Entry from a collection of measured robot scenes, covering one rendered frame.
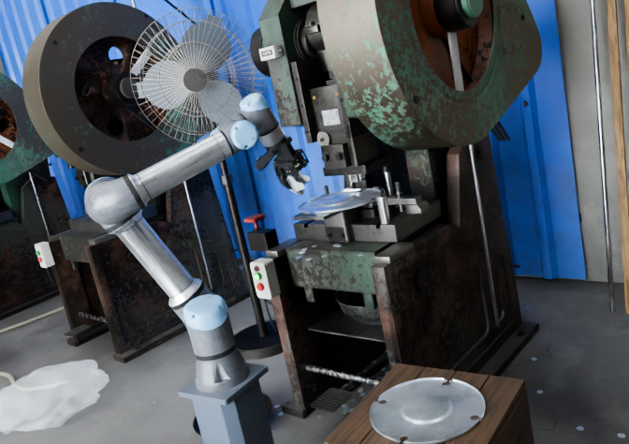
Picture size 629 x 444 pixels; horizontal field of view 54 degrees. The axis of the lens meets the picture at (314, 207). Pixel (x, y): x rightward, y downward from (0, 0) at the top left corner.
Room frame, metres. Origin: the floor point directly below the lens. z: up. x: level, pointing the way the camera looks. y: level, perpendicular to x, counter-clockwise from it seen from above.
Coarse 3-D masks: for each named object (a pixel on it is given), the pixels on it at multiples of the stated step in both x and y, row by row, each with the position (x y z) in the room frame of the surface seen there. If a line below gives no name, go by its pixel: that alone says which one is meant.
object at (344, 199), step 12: (336, 192) 2.20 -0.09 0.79; (348, 192) 2.17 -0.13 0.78; (360, 192) 2.13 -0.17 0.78; (372, 192) 2.09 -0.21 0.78; (300, 204) 2.11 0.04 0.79; (312, 204) 2.10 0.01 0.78; (324, 204) 2.03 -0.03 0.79; (336, 204) 2.00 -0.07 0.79; (348, 204) 1.97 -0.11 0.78; (360, 204) 1.93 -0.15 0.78
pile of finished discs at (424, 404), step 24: (408, 384) 1.53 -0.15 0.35; (432, 384) 1.50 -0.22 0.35; (456, 384) 1.48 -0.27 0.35; (384, 408) 1.44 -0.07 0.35; (408, 408) 1.40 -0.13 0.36; (432, 408) 1.38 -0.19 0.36; (456, 408) 1.37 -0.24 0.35; (480, 408) 1.35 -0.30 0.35; (384, 432) 1.33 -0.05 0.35; (408, 432) 1.31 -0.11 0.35; (432, 432) 1.29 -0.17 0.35; (456, 432) 1.28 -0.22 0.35
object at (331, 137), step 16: (320, 96) 2.11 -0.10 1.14; (336, 96) 2.06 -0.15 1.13; (320, 112) 2.12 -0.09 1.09; (336, 112) 2.07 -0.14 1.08; (320, 128) 2.13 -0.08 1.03; (336, 128) 2.08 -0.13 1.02; (320, 144) 2.12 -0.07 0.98; (336, 144) 2.05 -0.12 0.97; (352, 144) 2.04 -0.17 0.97; (368, 144) 2.10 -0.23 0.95; (336, 160) 2.06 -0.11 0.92; (352, 160) 2.05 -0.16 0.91; (368, 160) 2.08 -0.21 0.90
